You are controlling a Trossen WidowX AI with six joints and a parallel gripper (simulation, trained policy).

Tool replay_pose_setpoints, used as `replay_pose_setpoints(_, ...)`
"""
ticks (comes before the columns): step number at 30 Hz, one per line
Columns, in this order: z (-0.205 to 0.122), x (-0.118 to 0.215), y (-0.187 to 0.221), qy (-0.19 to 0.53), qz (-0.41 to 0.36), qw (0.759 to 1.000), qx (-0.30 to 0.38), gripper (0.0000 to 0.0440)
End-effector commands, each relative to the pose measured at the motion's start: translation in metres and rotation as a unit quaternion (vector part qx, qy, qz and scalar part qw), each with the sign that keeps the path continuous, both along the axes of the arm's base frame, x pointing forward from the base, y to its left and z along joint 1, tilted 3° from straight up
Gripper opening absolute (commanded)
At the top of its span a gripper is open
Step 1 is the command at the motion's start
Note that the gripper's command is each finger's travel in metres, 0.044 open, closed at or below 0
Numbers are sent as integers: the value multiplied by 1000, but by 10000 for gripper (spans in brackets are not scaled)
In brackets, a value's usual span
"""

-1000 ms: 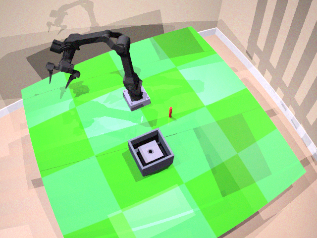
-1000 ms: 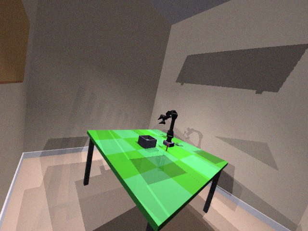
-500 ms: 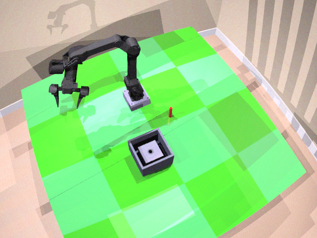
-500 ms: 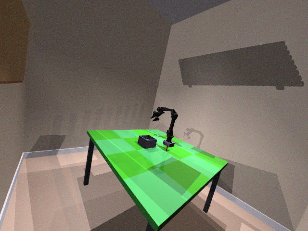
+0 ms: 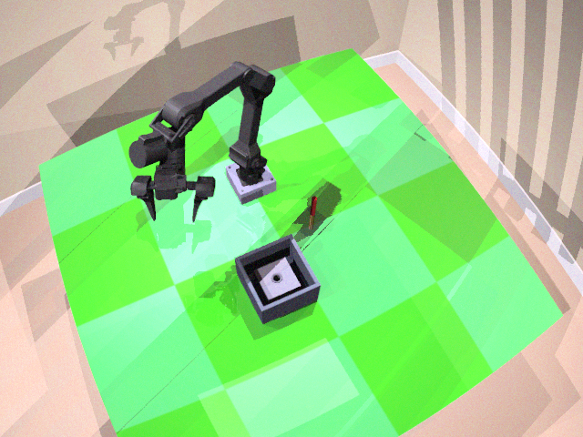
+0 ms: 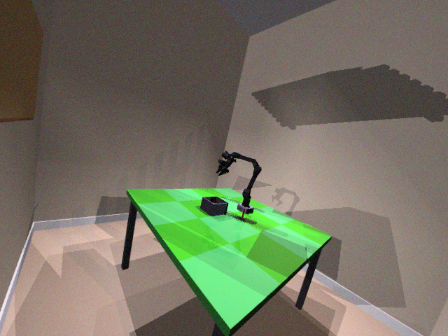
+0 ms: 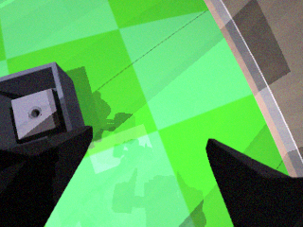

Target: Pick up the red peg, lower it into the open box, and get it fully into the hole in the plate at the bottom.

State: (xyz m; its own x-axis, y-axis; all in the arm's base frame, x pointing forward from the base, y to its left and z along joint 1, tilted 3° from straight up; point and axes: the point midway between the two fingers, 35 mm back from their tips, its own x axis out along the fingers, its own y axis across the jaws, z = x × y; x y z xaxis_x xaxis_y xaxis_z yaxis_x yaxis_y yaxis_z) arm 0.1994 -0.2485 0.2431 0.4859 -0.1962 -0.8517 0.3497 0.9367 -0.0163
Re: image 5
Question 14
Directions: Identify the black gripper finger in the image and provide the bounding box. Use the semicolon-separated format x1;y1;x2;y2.
136;189;156;221
192;194;208;223

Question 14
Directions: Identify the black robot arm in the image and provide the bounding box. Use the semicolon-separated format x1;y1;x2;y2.
128;61;276;200

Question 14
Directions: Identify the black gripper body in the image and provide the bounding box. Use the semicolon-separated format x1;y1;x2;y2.
130;155;216;198

